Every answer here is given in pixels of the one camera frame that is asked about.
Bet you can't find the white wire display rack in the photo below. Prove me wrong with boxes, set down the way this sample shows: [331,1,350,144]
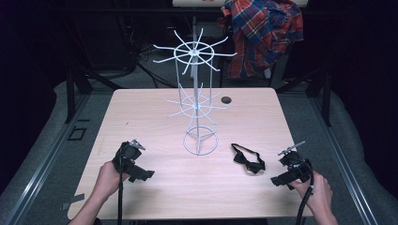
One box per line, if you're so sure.
[152,27,238,157]

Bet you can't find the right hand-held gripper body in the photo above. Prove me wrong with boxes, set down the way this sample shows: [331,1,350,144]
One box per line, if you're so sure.
[277,140,314,185]

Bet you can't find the left hand-held gripper black cable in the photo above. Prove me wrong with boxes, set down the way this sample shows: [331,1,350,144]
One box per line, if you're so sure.
[116,155,126,225]

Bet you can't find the black bow tie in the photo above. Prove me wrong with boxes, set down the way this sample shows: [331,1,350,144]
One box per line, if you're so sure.
[230,142,267,175]

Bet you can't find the black floor cables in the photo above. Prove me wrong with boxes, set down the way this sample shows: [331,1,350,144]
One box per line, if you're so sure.
[112,41,179,89]

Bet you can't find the aluminium floor rail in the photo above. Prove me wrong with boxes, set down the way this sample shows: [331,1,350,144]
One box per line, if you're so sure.
[3,93,92,225]
[308,93,381,225]

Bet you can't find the red blue plaid shirt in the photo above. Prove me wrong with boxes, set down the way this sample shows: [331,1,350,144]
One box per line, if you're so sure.
[218,0,305,80]

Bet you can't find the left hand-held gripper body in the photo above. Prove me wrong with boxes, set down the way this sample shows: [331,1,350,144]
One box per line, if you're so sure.
[112,139,146,173]

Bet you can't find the right hand-held gripper black cable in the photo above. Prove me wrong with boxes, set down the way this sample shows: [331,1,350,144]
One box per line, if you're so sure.
[295,174,315,225]

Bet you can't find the hand-held gripper black cable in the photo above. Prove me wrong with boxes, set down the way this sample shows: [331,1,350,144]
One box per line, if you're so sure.
[295,174,315,225]
[116,155,126,225]

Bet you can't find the person's left hand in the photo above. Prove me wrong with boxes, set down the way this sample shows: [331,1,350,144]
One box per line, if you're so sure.
[93,160,130,202]

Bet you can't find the person's right hand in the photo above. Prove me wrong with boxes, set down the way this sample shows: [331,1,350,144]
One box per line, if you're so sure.
[288,170,334,218]

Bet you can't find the black metal stand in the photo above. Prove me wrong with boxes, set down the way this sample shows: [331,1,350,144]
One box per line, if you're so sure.
[274,67,333,128]
[63,66,124,125]

